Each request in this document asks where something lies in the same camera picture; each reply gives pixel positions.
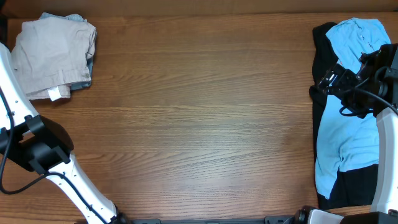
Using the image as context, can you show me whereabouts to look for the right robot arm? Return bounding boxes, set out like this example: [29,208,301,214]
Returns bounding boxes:
[307,44,397,223]

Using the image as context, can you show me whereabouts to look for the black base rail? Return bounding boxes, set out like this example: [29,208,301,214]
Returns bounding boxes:
[74,215,351,224]

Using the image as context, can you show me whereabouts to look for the light blue folded garment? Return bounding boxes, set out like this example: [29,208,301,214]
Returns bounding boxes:
[39,12,94,91]

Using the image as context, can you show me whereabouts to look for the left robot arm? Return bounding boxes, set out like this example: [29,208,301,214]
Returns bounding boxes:
[1,45,129,223]

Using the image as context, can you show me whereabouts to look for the black garment under pile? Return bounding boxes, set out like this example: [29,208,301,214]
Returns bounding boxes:
[309,22,378,210]

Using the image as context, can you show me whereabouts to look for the beige folded shorts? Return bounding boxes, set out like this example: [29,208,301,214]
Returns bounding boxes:
[11,17,96,100]

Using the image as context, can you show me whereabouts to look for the light blue t-shirt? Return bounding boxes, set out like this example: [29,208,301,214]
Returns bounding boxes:
[312,18,391,200]

